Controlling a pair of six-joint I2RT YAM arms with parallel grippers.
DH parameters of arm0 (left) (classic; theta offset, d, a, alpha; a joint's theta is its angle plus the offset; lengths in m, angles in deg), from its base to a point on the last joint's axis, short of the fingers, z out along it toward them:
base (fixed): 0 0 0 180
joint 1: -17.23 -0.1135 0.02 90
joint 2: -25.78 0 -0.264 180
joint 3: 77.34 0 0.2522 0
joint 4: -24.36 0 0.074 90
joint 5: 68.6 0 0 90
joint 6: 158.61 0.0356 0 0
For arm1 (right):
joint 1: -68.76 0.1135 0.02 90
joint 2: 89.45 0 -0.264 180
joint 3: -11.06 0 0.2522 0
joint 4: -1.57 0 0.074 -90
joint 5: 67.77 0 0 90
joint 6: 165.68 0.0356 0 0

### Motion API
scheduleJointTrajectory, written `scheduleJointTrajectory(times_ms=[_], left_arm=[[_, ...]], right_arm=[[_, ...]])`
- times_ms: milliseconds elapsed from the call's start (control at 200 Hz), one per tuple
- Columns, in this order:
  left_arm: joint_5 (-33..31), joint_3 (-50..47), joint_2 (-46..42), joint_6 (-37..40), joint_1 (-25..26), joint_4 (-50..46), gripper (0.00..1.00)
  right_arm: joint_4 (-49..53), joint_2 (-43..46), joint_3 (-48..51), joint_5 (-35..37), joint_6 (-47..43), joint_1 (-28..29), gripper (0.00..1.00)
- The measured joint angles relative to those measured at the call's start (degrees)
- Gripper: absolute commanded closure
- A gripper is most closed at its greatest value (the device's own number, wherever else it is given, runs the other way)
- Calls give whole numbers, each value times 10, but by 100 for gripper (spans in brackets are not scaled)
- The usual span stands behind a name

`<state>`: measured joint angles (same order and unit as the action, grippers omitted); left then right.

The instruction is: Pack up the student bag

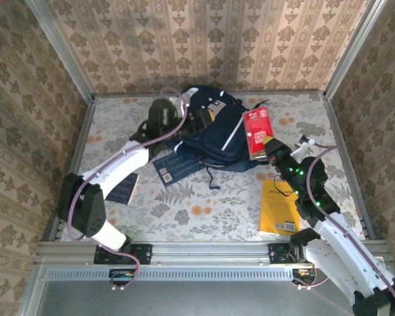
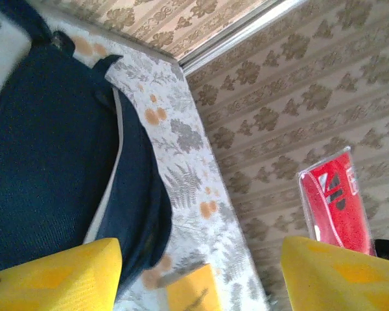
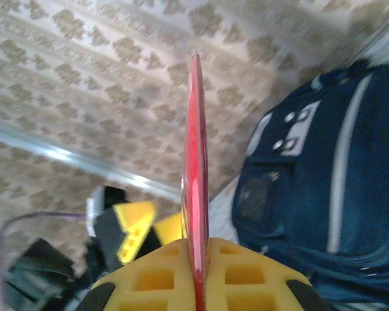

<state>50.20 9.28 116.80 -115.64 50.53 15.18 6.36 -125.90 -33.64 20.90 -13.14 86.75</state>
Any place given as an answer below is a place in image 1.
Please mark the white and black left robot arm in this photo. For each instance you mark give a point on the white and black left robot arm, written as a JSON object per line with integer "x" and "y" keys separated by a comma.
{"x": 118, "y": 168}

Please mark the thick navy blue booklet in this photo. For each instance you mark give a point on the thick navy blue booklet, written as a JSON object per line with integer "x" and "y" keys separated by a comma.
{"x": 125, "y": 191}

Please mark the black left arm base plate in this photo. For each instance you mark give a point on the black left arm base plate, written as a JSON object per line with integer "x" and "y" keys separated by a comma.
{"x": 143, "y": 253}

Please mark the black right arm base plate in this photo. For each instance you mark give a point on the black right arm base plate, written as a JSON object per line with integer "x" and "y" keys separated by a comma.
{"x": 278, "y": 253}

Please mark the thin aluminium table edge rail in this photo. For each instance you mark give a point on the thin aluminium table edge rail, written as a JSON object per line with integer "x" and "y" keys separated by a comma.
{"x": 82, "y": 138}
{"x": 348, "y": 164}
{"x": 125, "y": 95}

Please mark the red snack packet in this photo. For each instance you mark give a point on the red snack packet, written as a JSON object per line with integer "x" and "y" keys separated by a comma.
{"x": 258, "y": 131}

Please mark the thin navy blue booklet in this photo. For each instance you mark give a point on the thin navy blue booklet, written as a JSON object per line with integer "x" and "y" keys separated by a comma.
{"x": 174, "y": 168}

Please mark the yellow paperback book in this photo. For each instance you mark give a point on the yellow paperback book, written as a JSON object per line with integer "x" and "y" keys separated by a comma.
{"x": 276, "y": 210}

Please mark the wide aluminium extrusion rail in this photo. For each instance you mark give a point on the wide aluminium extrusion rail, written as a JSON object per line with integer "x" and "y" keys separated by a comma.
{"x": 210, "y": 253}

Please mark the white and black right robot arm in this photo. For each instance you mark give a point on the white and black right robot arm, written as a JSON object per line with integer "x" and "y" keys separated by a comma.
{"x": 342, "y": 250}

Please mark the floral patterned tablecloth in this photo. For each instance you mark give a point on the floral patterned tablecloth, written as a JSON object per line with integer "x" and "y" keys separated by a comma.
{"x": 200, "y": 214}

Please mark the aluminium frame post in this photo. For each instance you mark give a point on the aluminium frame post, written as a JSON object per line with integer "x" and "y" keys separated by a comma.
{"x": 66, "y": 52}
{"x": 353, "y": 49}

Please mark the navy blue school backpack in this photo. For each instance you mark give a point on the navy blue school backpack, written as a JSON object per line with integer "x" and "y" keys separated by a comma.
{"x": 220, "y": 138}

